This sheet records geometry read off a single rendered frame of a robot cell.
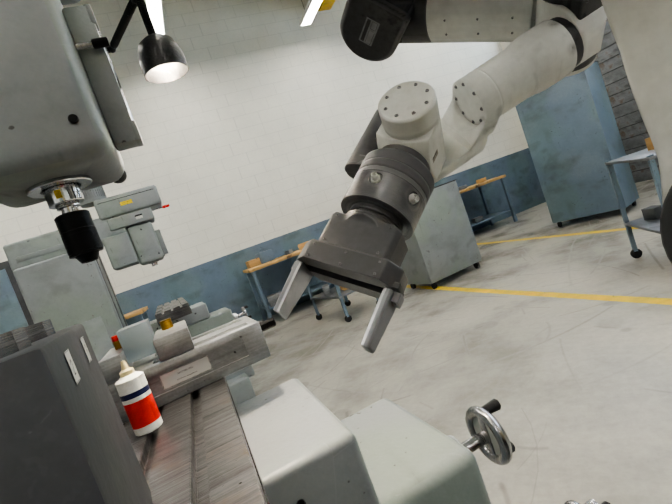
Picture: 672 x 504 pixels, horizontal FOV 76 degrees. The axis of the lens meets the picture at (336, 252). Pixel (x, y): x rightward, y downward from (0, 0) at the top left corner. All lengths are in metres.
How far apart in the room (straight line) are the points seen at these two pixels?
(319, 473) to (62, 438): 0.41
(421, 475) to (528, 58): 0.58
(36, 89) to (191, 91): 7.13
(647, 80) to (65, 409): 0.46
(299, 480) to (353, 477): 0.07
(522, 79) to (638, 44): 0.17
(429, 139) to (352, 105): 7.83
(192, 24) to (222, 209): 3.05
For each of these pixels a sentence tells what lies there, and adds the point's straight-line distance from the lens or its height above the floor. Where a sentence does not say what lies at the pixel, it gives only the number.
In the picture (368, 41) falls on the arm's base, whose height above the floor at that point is 1.37.
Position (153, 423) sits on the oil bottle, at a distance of 0.72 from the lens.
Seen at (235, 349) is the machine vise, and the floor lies 0.97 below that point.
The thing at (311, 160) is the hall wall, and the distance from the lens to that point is 7.75.
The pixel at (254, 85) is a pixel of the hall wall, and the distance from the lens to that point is 7.95.
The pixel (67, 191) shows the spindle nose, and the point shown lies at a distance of 0.73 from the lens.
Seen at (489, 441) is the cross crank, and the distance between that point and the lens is 0.96.
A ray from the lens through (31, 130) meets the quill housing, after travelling 0.68.
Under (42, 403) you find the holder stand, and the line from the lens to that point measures 0.28.
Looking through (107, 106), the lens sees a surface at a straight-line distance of 0.76.
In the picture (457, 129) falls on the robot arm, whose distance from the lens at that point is 0.59.
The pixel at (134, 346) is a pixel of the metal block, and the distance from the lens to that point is 0.86.
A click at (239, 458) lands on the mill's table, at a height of 0.93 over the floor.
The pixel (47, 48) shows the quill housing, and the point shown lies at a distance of 0.71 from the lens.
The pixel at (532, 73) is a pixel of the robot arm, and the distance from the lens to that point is 0.59.
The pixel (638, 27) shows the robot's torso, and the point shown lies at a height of 1.18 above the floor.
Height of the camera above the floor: 1.12
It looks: 4 degrees down
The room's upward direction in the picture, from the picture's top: 20 degrees counter-clockwise
